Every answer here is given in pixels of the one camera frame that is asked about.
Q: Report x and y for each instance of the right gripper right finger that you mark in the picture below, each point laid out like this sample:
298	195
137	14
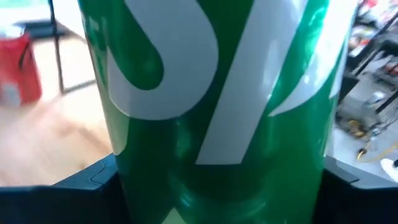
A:
357	205

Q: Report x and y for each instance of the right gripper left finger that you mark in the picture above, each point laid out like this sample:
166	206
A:
62	205

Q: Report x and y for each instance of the green Sprite can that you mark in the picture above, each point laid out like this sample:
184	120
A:
217	155

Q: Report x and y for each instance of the wooden shelf black metal legs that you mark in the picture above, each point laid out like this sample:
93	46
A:
57	62

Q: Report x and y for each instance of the white round stand base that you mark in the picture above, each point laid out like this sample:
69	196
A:
391	168

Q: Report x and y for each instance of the red can black print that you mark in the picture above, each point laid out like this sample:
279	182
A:
18	68

